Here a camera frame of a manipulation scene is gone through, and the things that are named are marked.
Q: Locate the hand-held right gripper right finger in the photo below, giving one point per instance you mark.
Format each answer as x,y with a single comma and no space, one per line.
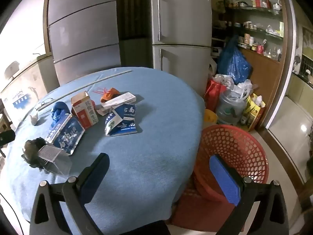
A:
225,181

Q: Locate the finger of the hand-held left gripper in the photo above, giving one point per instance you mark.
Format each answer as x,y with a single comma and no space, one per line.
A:
6,138

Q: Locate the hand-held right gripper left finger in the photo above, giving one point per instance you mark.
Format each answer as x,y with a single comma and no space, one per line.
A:
94,178

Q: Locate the dark bag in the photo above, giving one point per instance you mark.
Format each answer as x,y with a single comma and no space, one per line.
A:
33,151

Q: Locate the red plastic basket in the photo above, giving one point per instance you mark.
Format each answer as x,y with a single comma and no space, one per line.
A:
234,146

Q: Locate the clear plastic box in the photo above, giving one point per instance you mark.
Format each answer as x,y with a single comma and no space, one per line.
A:
56,161

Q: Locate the blue and silver foil packet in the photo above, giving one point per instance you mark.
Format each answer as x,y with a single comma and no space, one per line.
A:
66,137

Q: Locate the blue and white packet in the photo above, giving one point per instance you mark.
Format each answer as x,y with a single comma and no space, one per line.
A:
122,124

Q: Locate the red and white carton box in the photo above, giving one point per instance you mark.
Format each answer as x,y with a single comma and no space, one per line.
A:
84,113

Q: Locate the long white medicine box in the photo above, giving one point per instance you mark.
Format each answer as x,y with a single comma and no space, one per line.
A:
119,99

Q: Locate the orange plastic bag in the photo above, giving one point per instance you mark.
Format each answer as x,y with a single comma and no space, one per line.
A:
110,94

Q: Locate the small white object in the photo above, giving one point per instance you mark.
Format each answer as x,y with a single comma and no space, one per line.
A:
33,119

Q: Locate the white chest freezer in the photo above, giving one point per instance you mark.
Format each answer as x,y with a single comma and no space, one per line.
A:
22,90

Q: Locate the eyeglasses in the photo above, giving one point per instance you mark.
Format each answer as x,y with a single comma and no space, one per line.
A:
43,102

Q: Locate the blue tablecloth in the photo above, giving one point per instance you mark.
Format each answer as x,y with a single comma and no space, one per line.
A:
146,151

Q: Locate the clear water jug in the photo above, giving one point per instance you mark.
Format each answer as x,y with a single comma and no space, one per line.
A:
229,112

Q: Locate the white pot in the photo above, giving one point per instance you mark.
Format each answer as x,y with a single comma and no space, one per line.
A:
11,69

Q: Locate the yellow paper bag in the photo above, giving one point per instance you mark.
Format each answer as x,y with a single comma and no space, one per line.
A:
254,113

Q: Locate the red gift bag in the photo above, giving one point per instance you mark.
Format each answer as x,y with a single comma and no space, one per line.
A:
214,93

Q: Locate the white plastic bag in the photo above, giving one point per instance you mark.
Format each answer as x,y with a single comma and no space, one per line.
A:
243,87

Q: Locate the long white rod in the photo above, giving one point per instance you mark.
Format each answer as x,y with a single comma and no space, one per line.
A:
97,81

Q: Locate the clear plastic bag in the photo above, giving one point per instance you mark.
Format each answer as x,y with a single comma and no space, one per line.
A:
223,78

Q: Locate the white plastic stool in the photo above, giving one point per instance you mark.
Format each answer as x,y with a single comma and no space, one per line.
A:
212,68

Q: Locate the large blue plastic bag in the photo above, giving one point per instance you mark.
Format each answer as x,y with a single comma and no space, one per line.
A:
233,63

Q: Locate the wooden shelf cabinet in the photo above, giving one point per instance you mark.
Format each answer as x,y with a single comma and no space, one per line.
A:
264,66

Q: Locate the green kitchen cabinets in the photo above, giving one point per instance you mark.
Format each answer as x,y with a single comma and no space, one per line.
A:
302,85

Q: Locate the grey panelled cabinet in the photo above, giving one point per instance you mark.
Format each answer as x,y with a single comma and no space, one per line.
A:
83,29

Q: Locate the silver two-door refrigerator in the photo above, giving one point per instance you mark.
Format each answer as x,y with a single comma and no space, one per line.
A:
183,29

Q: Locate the row of shelf bottles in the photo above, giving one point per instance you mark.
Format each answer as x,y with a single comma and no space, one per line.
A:
256,0

